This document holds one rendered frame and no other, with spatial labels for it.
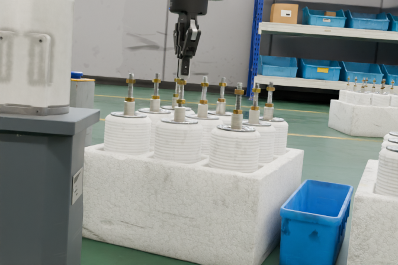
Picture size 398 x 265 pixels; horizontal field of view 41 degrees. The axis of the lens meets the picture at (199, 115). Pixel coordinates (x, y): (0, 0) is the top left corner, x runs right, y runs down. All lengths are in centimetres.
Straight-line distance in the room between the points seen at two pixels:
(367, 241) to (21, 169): 56
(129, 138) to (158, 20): 516
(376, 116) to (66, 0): 275
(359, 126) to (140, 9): 362
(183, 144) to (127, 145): 12
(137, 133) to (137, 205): 14
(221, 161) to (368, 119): 231
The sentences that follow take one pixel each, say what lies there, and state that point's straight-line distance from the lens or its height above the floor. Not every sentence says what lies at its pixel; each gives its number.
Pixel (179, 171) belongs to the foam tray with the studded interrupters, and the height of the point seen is 17.
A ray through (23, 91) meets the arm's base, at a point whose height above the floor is 33.
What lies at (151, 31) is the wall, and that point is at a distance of 621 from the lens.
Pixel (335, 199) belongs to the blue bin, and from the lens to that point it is 128.
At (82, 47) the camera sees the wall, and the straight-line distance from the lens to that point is 634.
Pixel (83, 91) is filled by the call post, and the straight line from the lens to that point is 122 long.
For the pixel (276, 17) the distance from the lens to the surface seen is 553.
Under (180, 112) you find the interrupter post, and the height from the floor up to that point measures 27.
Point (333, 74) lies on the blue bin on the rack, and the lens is 557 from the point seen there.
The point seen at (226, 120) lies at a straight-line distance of 125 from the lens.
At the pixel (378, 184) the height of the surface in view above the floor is 19.
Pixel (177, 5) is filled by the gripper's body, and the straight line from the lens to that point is 104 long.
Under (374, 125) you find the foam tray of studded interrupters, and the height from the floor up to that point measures 7.
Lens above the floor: 38
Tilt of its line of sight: 6 degrees down
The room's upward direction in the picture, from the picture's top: 4 degrees clockwise
